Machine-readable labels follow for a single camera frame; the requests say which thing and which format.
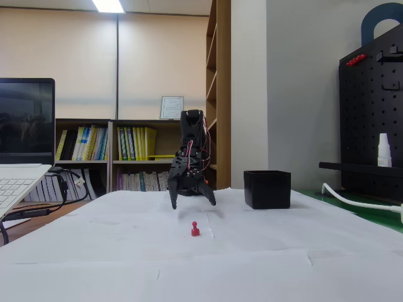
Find tall wooden bookshelf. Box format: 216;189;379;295
205;0;232;191

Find black spined book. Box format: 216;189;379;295
62;129;79;162

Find white plastic bottle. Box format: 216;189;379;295
377;133;393;168

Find black pegboard shelf rail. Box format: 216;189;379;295
318;161;403;177

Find white power cable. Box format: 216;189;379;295
321;182;403;213

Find low wooden bookshelf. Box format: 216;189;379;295
108;119;183;193
55;118;111;202

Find red white servo wire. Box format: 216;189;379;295
185;140;195;173

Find thick yellow binder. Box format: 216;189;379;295
145;126;158;161

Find black pegboard hook bar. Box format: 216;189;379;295
375;52;403;63

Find ceiling light panel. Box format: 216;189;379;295
91;0;126;14

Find black square container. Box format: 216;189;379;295
243;170;292;210

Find white laptop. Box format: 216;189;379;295
0;77;56;221

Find white paper sheet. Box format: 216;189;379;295
43;193;164;226
307;242;403;302
156;249;313;302
94;189;221;215
213;187;372;228
207;207;403;262
12;210;217;266
0;260;161;302

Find black laptop cable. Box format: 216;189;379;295
0;168;91;247

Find framed certificate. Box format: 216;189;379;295
159;96;184;121

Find dark blue arch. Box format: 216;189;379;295
360;2;403;47

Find thin yellow book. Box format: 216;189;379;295
55;129;69;162

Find black pegboard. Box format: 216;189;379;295
338;21;403;203

